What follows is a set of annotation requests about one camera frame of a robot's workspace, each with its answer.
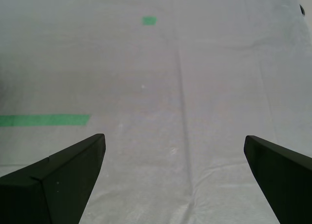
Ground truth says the long green tape strip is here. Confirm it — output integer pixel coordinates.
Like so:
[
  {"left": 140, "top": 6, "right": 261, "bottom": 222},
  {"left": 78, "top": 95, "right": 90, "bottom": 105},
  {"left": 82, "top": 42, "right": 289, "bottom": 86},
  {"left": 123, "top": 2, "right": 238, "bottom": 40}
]
[{"left": 0, "top": 114, "right": 91, "bottom": 127}]

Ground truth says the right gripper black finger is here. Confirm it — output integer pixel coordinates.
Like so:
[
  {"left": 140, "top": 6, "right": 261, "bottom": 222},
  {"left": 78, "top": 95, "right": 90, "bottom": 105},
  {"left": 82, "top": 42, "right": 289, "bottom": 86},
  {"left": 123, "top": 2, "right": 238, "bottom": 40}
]
[
  {"left": 244, "top": 135, "right": 312, "bottom": 224},
  {"left": 0, "top": 133, "right": 106, "bottom": 224}
]

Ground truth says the small green tape mark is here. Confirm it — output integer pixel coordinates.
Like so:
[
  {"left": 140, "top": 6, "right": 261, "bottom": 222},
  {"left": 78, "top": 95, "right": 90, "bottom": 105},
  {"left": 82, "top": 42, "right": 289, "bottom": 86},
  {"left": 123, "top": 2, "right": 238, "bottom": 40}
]
[{"left": 142, "top": 16, "right": 157, "bottom": 26}]

